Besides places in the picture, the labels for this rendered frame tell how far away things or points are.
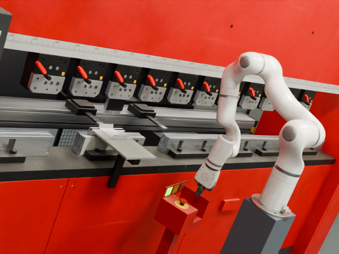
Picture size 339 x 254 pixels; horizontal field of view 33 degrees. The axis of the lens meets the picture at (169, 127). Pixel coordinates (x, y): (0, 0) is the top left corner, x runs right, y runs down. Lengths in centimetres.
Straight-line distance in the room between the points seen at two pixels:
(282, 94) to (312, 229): 217
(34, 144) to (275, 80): 107
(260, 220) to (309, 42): 142
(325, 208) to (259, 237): 196
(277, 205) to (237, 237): 23
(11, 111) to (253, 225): 120
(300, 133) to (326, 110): 207
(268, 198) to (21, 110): 118
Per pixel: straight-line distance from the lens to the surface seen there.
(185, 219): 270
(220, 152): 267
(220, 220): 353
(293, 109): 248
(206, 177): 274
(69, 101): 283
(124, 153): 248
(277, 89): 249
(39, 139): 246
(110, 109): 264
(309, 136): 238
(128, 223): 293
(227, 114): 265
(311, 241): 454
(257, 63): 251
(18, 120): 269
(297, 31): 340
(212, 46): 287
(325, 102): 441
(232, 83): 265
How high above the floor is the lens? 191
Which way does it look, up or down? 17 degrees down
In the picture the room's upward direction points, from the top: 21 degrees clockwise
